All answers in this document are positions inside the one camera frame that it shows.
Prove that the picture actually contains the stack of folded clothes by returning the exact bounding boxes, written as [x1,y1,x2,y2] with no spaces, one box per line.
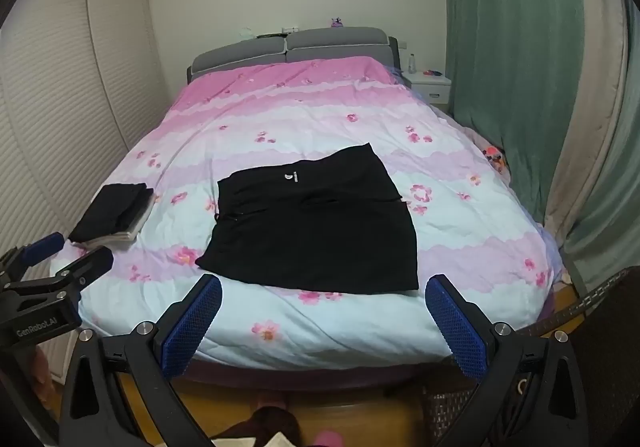
[67,183,156,249]

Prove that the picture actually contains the pink floral blanket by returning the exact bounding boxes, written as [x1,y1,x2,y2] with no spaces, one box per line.
[49,56,566,374]

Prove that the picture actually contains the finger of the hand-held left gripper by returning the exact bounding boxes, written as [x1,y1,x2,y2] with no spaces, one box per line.
[49,245,115,304]
[0,232,66,285]

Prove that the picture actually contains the grey padded headboard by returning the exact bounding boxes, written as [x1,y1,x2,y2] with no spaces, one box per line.
[187,27,401,84]

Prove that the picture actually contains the white nightstand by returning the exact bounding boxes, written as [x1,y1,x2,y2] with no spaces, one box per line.
[400,72,454,104]

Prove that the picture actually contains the white louvred wardrobe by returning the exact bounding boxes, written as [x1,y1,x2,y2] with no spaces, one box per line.
[0,0,170,280]

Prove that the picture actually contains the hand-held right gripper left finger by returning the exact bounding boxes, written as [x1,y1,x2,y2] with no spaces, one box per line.
[57,273,224,447]

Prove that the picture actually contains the green curtain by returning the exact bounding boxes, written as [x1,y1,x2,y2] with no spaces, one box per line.
[439,0,587,224]
[564,0,640,280]

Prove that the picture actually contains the black pants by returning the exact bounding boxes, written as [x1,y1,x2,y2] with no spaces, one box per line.
[195,143,420,295]

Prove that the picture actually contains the colourful small toy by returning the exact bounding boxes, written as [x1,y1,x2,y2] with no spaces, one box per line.
[482,144,509,174]

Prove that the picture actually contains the beige curtain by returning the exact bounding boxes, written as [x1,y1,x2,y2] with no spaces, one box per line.
[541,0,632,249]

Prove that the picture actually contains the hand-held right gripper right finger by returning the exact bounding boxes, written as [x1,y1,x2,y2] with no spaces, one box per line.
[424,273,587,447]

